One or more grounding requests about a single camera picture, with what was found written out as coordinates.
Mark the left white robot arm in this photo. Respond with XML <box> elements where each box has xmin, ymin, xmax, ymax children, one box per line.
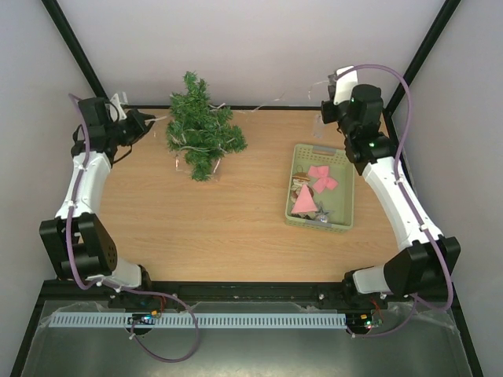
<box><xmin>39</xmin><ymin>94</ymin><xmax>156</xmax><ymax>291</ymax></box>

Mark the white slotted cable duct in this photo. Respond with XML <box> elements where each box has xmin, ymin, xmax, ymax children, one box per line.
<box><xmin>49</xmin><ymin>313</ymin><xmax>346</xmax><ymax>329</ymax></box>

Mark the clear plastic battery box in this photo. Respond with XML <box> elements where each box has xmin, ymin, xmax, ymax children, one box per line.
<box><xmin>312</xmin><ymin>114</ymin><xmax>325</xmax><ymax>139</ymax></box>

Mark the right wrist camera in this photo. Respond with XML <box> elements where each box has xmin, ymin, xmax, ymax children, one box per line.
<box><xmin>328</xmin><ymin>66</ymin><xmax>358</xmax><ymax>105</ymax></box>

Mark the pink fabric triangle ornament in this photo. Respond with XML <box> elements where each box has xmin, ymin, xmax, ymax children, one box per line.
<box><xmin>292</xmin><ymin>185</ymin><xmax>318</xmax><ymax>214</ymax></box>

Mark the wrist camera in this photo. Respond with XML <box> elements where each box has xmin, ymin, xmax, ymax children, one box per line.
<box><xmin>328</xmin><ymin>66</ymin><xmax>358</xmax><ymax>105</ymax></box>
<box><xmin>105</xmin><ymin>92</ymin><xmax>127</xmax><ymax>122</ymax></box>

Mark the black aluminium front rail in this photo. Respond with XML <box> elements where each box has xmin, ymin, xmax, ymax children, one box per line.
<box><xmin>39</xmin><ymin>280</ymin><xmax>453</xmax><ymax>304</ymax></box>

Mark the pink fabric bow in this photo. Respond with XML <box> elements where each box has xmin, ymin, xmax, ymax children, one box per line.
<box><xmin>308</xmin><ymin>166</ymin><xmax>339</xmax><ymax>194</ymax></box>

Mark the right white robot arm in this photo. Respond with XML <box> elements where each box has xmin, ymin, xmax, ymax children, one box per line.
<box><xmin>321</xmin><ymin>83</ymin><xmax>461</xmax><ymax>308</ymax></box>

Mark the silver star ornament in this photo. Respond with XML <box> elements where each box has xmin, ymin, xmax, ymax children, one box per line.
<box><xmin>310</xmin><ymin>201</ymin><xmax>332</xmax><ymax>224</ymax></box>

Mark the green perforated plastic basket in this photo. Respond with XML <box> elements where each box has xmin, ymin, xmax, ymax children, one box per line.
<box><xmin>285</xmin><ymin>144</ymin><xmax>355</xmax><ymax>232</ymax></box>

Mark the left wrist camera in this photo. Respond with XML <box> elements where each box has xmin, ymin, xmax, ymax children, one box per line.
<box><xmin>105</xmin><ymin>92</ymin><xmax>127</xmax><ymax>122</ymax></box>

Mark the small green christmas tree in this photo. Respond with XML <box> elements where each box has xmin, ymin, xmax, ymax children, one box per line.
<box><xmin>164</xmin><ymin>71</ymin><xmax>248</xmax><ymax>182</ymax></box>

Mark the clear string light garland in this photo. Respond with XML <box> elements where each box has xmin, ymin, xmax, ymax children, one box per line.
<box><xmin>151</xmin><ymin>80</ymin><xmax>331</xmax><ymax>174</ymax></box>

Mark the purple cable loop front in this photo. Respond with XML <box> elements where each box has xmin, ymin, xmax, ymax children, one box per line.
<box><xmin>127</xmin><ymin>292</ymin><xmax>201</xmax><ymax>364</ymax></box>

